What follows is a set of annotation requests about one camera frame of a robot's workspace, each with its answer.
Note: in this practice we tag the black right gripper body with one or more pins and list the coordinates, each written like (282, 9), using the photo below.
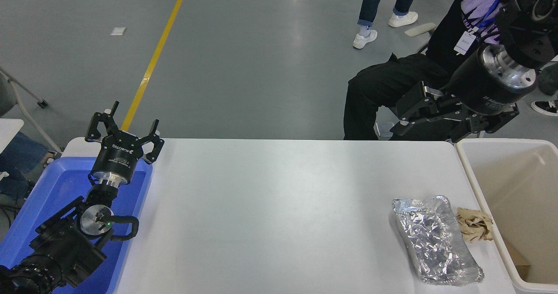
(484, 93)

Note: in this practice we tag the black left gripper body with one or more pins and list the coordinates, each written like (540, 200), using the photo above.
(117, 157)

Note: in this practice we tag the foil tray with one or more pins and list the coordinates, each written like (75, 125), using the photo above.
(431, 237)

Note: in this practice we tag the person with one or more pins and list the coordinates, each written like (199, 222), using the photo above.
(547, 107)
(383, 85)
(19, 152)
(370, 6)

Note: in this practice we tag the blue plastic tray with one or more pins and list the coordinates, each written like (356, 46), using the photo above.
(56, 185)

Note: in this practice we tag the large pale bin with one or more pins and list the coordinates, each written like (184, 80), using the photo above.
(523, 189)

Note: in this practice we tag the white side table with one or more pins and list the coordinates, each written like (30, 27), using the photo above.
(8, 130)

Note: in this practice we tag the white paper scrap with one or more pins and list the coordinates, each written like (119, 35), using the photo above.
(118, 31)

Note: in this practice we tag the crumpled tan paper ball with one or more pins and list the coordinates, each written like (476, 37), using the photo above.
(475, 225)

